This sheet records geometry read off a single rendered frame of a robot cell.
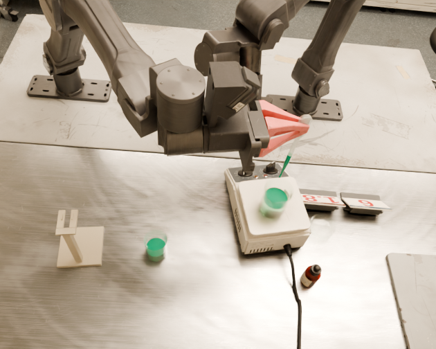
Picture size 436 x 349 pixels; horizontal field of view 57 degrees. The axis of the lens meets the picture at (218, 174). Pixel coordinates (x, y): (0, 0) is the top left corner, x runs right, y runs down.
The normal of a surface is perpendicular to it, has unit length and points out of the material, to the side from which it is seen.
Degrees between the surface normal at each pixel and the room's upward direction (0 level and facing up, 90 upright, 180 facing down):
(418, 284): 0
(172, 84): 2
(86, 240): 0
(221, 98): 91
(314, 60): 80
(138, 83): 16
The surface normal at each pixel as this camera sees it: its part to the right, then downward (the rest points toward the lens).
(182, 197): 0.09, -0.57
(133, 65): 0.25, -0.36
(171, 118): -0.29, 0.78
